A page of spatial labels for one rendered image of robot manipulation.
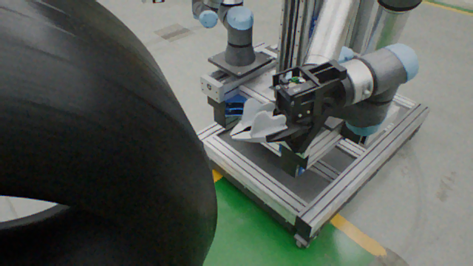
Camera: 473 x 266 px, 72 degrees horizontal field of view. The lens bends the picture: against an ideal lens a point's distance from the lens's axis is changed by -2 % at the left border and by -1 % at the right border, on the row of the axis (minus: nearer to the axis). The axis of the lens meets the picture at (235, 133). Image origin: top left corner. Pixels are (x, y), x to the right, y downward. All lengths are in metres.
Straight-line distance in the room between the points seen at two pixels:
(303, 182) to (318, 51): 1.06
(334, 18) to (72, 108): 0.66
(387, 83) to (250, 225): 1.30
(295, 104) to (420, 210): 1.65
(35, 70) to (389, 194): 1.98
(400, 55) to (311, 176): 1.19
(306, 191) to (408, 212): 0.63
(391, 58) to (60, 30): 0.52
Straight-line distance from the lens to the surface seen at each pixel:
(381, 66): 0.63
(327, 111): 0.59
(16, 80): 0.24
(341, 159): 1.88
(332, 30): 0.79
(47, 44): 0.26
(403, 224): 2.00
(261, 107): 0.56
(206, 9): 1.46
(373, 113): 0.70
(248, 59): 1.57
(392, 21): 1.04
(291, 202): 1.61
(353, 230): 1.88
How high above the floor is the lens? 1.51
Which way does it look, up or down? 42 degrees down
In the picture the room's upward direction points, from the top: straight up
